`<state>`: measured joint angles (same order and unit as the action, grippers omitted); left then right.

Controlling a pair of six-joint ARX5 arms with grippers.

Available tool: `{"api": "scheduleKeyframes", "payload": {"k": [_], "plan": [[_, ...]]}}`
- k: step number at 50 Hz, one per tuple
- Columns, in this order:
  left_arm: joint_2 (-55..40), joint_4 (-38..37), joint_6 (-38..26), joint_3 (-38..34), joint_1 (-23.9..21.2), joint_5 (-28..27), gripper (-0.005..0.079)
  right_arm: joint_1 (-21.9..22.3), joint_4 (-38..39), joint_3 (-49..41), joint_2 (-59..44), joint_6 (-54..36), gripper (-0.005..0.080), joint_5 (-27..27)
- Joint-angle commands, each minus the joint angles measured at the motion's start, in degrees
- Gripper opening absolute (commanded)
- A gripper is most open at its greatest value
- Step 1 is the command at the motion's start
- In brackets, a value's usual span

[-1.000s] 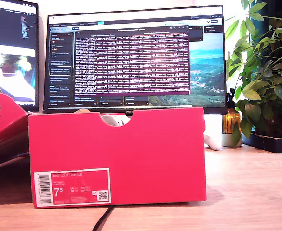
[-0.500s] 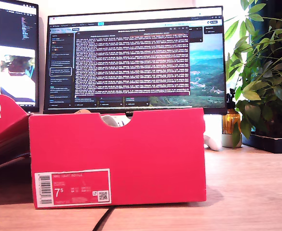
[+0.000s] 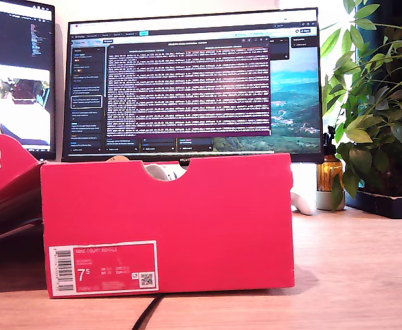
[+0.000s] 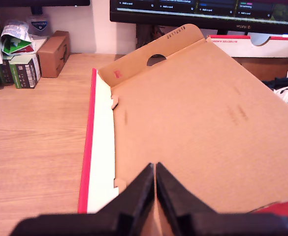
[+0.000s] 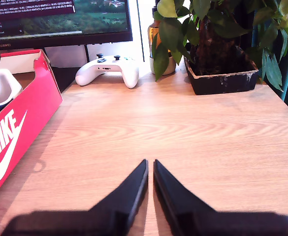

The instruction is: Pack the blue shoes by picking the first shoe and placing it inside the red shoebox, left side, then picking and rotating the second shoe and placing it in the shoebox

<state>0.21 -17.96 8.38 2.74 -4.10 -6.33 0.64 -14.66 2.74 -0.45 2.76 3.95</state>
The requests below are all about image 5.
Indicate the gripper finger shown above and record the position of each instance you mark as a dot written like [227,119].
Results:
[175,201]
[129,201]

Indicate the red Nike shoebox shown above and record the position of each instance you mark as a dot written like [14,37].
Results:
[30,110]

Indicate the blue Adidas shoe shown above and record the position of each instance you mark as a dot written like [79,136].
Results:
[3,83]

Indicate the black rectangular plant pot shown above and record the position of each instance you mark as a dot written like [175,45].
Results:
[227,83]

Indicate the white game controller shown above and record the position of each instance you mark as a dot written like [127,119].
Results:
[109,71]

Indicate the small white ceramic pot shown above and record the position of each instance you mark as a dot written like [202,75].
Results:
[170,67]

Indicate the green leafy houseplant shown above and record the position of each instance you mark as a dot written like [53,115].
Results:
[169,34]

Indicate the amber glass pump bottle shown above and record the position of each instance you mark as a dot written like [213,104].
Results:
[151,34]

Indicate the black Huawei monitor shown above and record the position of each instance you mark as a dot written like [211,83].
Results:
[97,14]

